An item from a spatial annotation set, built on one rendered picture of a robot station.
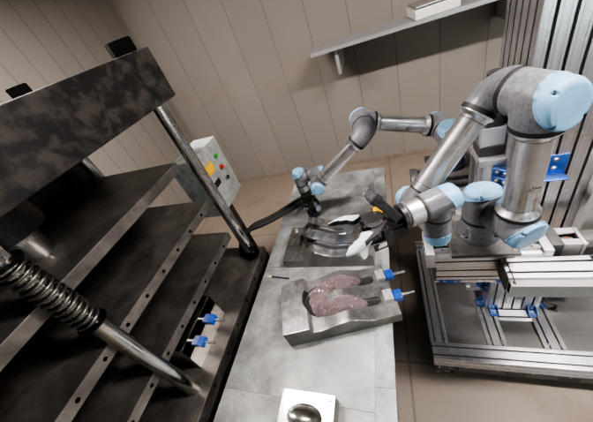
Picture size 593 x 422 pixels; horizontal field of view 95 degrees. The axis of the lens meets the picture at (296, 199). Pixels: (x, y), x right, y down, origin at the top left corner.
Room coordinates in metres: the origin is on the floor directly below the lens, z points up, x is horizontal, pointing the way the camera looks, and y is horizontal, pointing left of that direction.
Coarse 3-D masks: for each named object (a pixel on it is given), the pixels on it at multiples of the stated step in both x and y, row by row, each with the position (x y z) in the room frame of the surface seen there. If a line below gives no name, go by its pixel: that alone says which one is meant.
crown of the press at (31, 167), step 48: (144, 48) 1.31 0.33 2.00; (48, 96) 0.91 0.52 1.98; (96, 96) 1.02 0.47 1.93; (144, 96) 1.18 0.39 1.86; (0, 144) 0.75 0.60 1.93; (48, 144) 0.82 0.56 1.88; (96, 144) 0.92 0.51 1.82; (0, 192) 0.68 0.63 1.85; (0, 240) 0.84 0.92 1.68; (48, 240) 0.95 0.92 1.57
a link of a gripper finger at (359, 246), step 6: (360, 234) 0.48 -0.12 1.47; (366, 234) 0.47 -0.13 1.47; (360, 240) 0.46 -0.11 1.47; (354, 246) 0.45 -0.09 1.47; (360, 246) 0.44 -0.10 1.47; (366, 246) 0.46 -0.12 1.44; (348, 252) 0.44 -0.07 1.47; (354, 252) 0.44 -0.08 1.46; (360, 252) 0.45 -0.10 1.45; (366, 252) 0.45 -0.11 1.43
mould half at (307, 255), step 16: (320, 224) 1.17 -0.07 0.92; (320, 240) 1.06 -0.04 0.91; (336, 240) 1.04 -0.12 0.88; (352, 240) 1.00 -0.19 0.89; (288, 256) 1.09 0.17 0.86; (304, 256) 1.01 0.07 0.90; (320, 256) 0.97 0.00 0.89; (336, 256) 0.94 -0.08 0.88; (352, 256) 0.90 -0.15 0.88; (368, 256) 0.87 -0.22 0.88
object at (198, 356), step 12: (204, 300) 0.94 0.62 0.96; (204, 312) 0.89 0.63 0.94; (216, 312) 0.93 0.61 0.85; (192, 324) 0.83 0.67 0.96; (204, 324) 0.85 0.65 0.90; (216, 324) 0.89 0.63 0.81; (192, 336) 0.78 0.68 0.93; (180, 348) 0.73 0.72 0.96; (192, 348) 0.75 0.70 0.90; (204, 348) 0.78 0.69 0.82; (180, 360) 0.75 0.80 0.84; (192, 360) 0.71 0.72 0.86; (204, 360) 0.74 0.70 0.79
